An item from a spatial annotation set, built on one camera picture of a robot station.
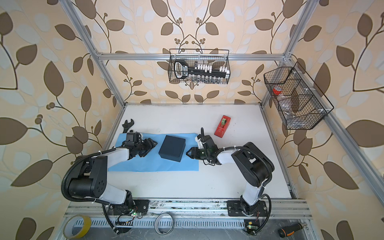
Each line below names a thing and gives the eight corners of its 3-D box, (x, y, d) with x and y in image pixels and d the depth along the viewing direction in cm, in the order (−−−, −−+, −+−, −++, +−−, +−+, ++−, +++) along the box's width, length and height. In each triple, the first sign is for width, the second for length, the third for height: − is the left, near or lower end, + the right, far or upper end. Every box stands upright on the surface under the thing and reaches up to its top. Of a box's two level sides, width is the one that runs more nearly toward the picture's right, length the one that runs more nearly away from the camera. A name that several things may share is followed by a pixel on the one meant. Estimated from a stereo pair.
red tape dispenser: (213, 134, 104) (214, 129, 99) (221, 119, 112) (223, 114, 108) (222, 138, 102) (223, 133, 97) (229, 122, 111) (231, 117, 106)
